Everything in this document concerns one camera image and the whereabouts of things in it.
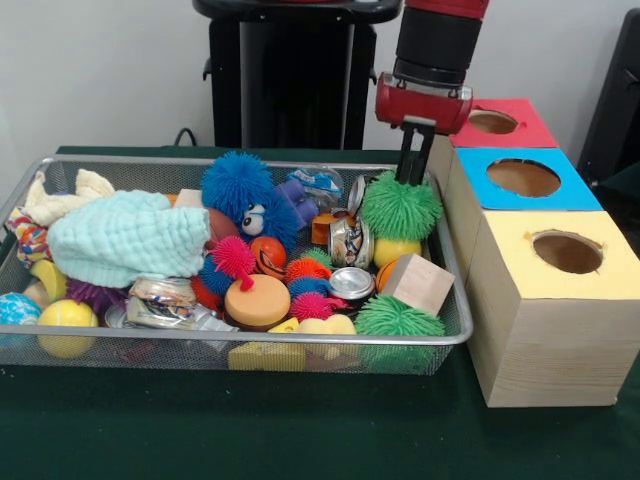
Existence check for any wooden box with three holes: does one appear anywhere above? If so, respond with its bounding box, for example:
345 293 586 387
427 97 634 407

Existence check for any purple spiky rubber ball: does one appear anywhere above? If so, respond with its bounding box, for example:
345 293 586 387
65 277 129 316

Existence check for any light blue patterned ball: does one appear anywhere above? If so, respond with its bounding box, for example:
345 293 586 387
0 292 43 346

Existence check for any yellow foam ball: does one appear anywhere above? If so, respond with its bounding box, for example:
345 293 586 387
37 298 100 360

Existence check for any plain wooden cube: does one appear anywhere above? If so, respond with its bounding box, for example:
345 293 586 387
384 253 456 317

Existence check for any mint green waffle cloth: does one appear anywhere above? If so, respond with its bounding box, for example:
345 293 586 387
47 189 212 289

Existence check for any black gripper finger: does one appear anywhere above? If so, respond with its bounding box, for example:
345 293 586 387
412 124 436 184
396 124 417 182

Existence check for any white cloth with colourful spots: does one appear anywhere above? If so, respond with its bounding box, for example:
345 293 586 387
4 207 54 266

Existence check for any green spiky rubber ball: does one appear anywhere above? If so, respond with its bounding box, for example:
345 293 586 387
359 169 445 241
354 294 447 374

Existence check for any cream waffle cloth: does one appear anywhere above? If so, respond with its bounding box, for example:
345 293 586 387
22 168 116 226

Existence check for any blue spiky toy with eyes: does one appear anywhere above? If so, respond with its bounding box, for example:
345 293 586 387
199 150 304 254

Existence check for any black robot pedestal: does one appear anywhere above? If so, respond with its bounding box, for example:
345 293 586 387
192 0 404 151

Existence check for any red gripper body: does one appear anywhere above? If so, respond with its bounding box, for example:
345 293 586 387
374 72 474 136

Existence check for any dark green table cloth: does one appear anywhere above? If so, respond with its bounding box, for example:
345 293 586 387
0 144 640 480

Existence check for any shallow metal mesh bin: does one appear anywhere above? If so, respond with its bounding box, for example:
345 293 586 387
0 154 474 376

